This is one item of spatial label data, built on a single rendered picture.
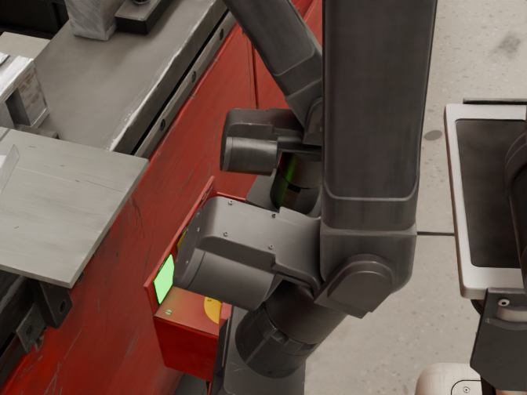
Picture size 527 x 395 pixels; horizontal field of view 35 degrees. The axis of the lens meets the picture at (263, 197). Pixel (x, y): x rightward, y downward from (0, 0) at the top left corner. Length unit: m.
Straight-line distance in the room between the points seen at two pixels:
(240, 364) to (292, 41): 0.36
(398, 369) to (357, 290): 1.41
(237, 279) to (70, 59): 0.80
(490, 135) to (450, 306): 1.18
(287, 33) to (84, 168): 0.27
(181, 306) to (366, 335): 0.96
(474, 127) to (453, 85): 1.73
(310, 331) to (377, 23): 0.25
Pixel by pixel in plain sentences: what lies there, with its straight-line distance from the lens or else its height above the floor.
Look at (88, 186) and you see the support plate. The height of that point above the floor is 1.00.
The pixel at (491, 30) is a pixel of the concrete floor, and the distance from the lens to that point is 2.86.
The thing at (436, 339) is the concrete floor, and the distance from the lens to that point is 1.97.
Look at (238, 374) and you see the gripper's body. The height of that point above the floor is 1.09.
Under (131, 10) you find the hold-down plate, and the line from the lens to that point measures 1.33.
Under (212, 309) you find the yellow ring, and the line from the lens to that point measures 1.05.
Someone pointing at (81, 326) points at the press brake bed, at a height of 0.69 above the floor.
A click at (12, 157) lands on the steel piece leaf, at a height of 1.01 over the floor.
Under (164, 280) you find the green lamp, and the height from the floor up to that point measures 0.81.
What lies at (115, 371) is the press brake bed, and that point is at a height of 0.52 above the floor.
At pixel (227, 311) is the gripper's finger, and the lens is 0.69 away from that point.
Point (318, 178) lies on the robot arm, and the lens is 0.94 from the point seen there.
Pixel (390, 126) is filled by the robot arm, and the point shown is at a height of 1.33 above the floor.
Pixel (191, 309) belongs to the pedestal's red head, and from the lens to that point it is 1.05.
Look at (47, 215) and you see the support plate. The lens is 0.89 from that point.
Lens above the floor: 1.62
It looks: 46 degrees down
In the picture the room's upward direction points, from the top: 4 degrees counter-clockwise
